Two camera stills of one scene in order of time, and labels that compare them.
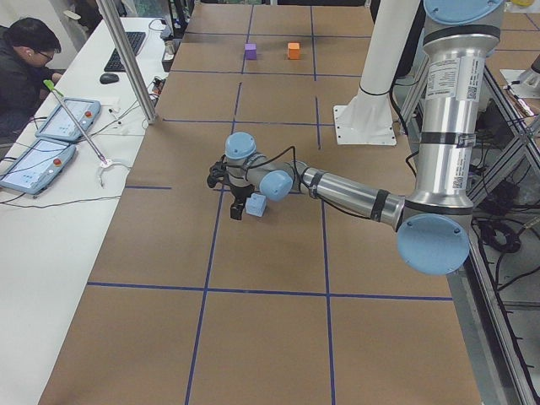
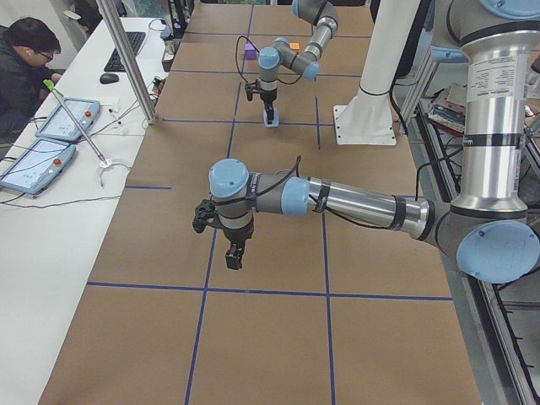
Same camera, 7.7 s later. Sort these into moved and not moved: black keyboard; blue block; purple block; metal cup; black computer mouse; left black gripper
Moved: blue block; left black gripper
Not moved: metal cup; purple block; black keyboard; black computer mouse
